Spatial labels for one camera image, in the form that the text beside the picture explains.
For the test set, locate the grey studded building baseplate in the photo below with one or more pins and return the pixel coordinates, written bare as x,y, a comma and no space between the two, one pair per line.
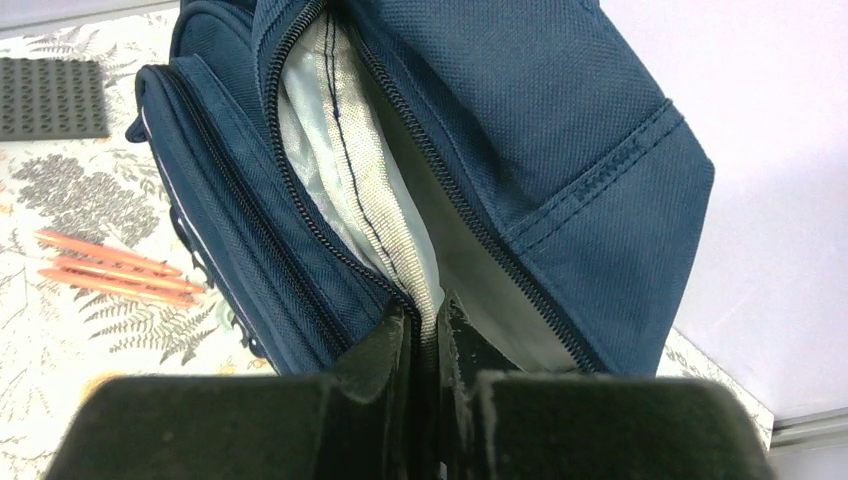
52,99

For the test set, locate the aluminium frame rail right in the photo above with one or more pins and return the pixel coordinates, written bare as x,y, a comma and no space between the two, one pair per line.
810,432

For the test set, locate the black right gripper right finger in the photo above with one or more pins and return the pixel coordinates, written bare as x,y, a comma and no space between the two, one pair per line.
498,422

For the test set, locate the navy blue backpack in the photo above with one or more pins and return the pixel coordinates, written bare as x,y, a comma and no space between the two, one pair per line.
326,159

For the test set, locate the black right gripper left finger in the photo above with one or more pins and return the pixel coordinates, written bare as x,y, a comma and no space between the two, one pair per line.
346,422

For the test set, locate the orange pen upper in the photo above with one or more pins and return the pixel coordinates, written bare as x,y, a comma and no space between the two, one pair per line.
105,253

